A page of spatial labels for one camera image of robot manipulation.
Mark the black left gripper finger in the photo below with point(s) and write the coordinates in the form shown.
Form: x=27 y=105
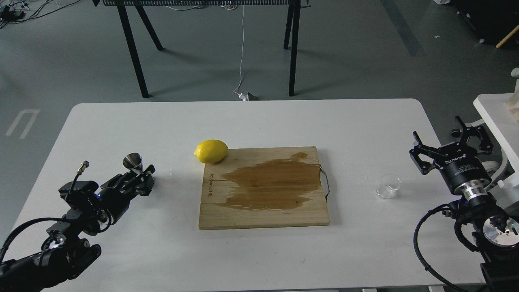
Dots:
x=130 y=175
x=142 y=184

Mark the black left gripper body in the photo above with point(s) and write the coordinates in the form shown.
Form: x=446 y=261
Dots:
x=116 y=194

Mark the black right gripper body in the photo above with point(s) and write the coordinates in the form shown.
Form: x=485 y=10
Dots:
x=459 y=164

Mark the steel double jigger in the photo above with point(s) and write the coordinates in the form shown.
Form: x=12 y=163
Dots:
x=133 y=162

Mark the small clear glass beaker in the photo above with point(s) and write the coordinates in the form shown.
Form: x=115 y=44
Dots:
x=388 y=187

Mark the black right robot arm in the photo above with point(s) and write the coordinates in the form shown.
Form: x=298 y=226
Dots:
x=480 y=224

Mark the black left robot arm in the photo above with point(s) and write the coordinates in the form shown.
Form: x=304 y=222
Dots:
x=64 y=255

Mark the white office chair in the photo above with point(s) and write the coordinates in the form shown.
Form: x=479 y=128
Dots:
x=490 y=166

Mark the white side table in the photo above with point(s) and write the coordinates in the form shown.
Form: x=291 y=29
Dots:
x=499 y=112

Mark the yellow lemon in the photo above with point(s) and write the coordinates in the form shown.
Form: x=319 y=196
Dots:
x=210 y=151

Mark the wooden stick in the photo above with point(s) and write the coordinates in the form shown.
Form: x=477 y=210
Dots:
x=501 y=43

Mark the wooden cutting board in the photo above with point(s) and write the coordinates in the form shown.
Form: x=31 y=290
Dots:
x=263 y=188

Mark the black leg metal table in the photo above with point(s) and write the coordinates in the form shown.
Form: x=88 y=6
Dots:
x=291 y=34

